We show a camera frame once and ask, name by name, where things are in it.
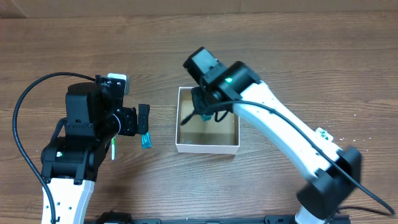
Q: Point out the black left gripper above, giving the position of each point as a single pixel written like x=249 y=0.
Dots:
x=143 y=118

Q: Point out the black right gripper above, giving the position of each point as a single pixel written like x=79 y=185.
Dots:
x=199 y=101

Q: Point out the blue mouthwash bottle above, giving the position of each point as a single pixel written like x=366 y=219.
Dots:
x=206 y=117

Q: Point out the small teal tube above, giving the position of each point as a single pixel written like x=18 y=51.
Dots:
x=146 y=140

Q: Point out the green white packet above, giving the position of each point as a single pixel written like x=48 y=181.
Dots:
x=322 y=133

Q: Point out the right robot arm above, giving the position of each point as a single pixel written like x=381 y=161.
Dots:
x=331 y=172

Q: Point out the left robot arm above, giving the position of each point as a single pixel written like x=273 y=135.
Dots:
x=70 y=162

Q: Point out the white cardboard box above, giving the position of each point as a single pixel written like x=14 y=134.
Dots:
x=204 y=137

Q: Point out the green white toothbrush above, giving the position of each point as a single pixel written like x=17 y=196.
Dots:
x=113 y=149

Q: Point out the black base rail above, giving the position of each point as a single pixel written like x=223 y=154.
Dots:
x=126 y=218

